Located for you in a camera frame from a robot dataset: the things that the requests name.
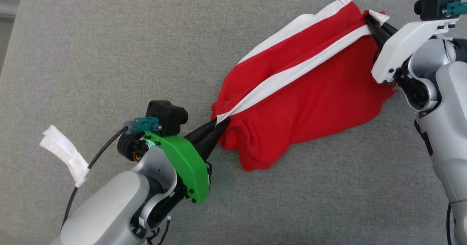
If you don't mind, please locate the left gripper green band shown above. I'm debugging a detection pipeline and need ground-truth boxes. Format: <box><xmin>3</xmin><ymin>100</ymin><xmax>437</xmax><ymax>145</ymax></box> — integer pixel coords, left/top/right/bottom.
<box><xmin>145</xmin><ymin>118</ymin><xmax>231</xmax><ymax>204</ymax></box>

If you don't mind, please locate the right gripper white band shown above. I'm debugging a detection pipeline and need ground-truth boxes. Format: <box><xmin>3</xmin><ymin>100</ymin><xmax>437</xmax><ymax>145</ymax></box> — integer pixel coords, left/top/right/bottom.
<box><xmin>365</xmin><ymin>14</ymin><xmax>459</xmax><ymax>84</ymax></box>

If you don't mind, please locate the red basketball jersey white trim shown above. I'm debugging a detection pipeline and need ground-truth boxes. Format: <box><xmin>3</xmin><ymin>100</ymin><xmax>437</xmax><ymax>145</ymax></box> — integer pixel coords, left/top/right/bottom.
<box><xmin>211</xmin><ymin>0</ymin><xmax>397</xmax><ymax>172</ymax></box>

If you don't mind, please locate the light grey fabric sofa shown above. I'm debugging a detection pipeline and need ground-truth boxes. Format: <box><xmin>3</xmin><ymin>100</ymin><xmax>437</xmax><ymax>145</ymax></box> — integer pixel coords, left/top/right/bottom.
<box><xmin>0</xmin><ymin>0</ymin><xmax>467</xmax><ymax>245</ymax></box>

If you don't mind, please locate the white tape tag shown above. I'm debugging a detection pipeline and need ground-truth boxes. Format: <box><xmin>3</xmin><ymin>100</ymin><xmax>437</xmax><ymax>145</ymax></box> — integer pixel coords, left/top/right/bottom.
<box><xmin>39</xmin><ymin>125</ymin><xmax>90</xmax><ymax>188</ymax></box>

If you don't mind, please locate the black cable teal connector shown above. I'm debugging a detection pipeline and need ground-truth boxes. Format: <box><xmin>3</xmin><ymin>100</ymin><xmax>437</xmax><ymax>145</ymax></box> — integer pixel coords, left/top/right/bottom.
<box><xmin>442</xmin><ymin>1</ymin><xmax>467</xmax><ymax>18</ymax></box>
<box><xmin>60</xmin><ymin>116</ymin><xmax>161</xmax><ymax>234</ymax></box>

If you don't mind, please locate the thin black cable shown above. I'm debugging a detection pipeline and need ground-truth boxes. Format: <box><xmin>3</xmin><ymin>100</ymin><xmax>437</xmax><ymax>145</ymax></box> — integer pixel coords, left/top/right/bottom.
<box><xmin>446</xmin><ymin>201</ymin><xmax>457</xmax><ymax>245</ymax></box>
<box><xmin>131</xmin><ymin>216</ymin><xmax>172</xmax><ymax>245</ymax></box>

